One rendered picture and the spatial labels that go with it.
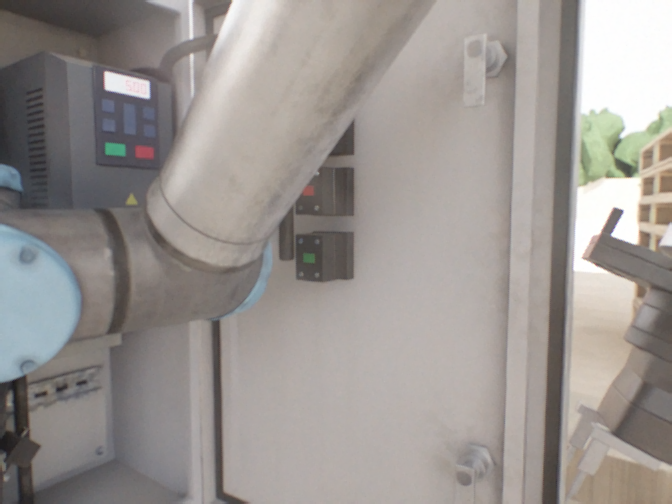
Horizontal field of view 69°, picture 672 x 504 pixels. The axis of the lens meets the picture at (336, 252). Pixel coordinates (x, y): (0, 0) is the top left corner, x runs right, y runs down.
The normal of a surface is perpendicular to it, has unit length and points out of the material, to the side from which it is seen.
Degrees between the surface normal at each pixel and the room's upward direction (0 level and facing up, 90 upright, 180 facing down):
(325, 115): 140
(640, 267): 83
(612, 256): 75
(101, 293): 100
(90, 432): 90
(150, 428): 90
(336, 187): 90
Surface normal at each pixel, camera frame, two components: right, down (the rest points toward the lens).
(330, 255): 0.84, 0.05
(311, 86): 0.09, 0.76
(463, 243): -0.54, 0.07
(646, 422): -0.32, -0.04
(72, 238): 0.54, -0.53
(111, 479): 0.00, -1.00
